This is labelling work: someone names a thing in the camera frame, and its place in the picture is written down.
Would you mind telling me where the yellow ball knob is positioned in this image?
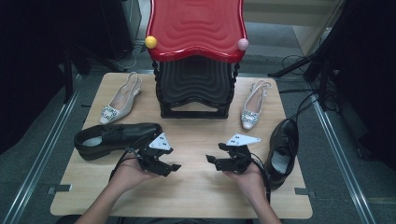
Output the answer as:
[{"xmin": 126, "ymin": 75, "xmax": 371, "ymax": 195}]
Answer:
[{"xmin": 144, "ymin": 35, "xmax": 158, "ymax": 49}]

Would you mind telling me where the person's left hand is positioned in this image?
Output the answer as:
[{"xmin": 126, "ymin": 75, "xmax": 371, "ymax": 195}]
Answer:
[{"xmin": 115, "ymin": 157, "xmax": 160, "ymax": 191}]

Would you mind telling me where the black leather shoe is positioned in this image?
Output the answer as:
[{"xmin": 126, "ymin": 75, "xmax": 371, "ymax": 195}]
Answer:
[
  {"xmin": 73, "ymin": 122, "xmax": 163, "ymax": 161},
  {"xmin": 264, "ymin": 118, "xmax": 300, "ymax": 190}
]

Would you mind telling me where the black tripod stand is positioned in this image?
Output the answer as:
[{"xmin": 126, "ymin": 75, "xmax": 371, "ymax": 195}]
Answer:
[{"xmin": 267, "ymin": 50, "xmax": 331, "ymax": 110}]

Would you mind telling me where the black metal stand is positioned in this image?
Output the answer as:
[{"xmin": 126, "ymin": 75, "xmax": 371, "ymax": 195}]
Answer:
[{"xmin": 62, "ymin": 43, "xmax": 125, "ymax": 104}]

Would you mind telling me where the right hand-held gripper cable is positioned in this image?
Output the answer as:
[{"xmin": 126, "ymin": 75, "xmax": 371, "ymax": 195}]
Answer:
[{"xmin": 248, "ymin": 152, "xmax": 272, "ymax": 204}]

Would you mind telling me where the dark cabinet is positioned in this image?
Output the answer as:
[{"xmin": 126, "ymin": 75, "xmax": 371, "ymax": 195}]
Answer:
[{"xmin": 99, "ymin": 0, "xmax": 143, "ymax": 62}]

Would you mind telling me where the red and black shoe rack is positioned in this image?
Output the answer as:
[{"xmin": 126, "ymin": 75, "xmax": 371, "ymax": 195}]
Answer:
[{"xmin": 145, "ymin": 0, "xmax": 248, "ymax": 119}]

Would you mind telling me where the metal floor rail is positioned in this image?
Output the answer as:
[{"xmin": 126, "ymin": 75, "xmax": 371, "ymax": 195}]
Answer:
[
  {"xmin": 0, "ymin": 74, "xmax": 83, "ymax": 224},
  {"xmin": 309, "ymin": 92, "xmax": 377, "ymax": 224}
]

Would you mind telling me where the grey table bracket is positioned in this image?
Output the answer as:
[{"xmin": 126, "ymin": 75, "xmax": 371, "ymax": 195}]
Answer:
[
  {"xmin": 46, "ymin": 184, "xmax": 73, "ymax": 196},
  {"xmin": 293, "ymin": 187, "xmax": 317, "ymax": 199}
]

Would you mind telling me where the white floor cable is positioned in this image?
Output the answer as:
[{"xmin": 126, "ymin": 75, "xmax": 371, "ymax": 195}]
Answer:
[{"xmin": 115, "ymin": 45, "xmax": 143, "ymax": 71}]

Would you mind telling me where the pink ball knob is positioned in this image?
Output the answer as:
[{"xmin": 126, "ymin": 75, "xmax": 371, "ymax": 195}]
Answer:
[{"xmin": 237, "ymin": 37, "xmax": 250, "ymax": 51}]

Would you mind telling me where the hand-held gripper cable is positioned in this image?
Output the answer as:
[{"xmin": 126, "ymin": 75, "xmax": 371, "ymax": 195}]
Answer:
[
  {"xmin": 248, "ymin": 152, "xmax": 272, "ymax": 204},
  {"xmin": 108, "ymin": 136, "xmax": 148, "ymax": 183}
]

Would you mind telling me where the black floor cable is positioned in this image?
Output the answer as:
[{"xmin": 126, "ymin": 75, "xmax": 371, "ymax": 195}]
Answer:
[{"xmin": 278, "ymin": 88, "xmax": 321, "ymax": 125}]

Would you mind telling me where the person's right hand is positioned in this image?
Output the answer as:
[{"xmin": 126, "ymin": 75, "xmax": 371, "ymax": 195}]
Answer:
[{"xmin": 223, "ymin": 164, "xmax": 266, "ymax": 200}]

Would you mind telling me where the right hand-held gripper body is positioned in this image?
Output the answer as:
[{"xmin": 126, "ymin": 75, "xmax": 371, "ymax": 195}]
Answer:
[{"xmin": 222, "ymin": 133, "xmax": 262, "ymax": 175}]

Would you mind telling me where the white jewelled slingback heel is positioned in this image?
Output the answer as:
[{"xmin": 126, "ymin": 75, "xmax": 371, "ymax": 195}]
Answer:
[
  {"xmin": 99, "ymin": 71, "xmax": 143, "ymax": 126},
  {"xmin": 240, "ymin": 79, "xmax": 273, "ymax": 131}
]

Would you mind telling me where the left hand-held gripper cable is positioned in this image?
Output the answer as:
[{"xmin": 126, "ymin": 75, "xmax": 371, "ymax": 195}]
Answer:
[{"xmin": 108, "ymin": 136, "xmax": 148, "ymax": 183}]

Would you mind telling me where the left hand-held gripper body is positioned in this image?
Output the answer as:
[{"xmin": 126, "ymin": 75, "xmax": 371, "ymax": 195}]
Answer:
[{"xmin": 136, "ymin": 133, "xmax": 172, "ymax": 175}]

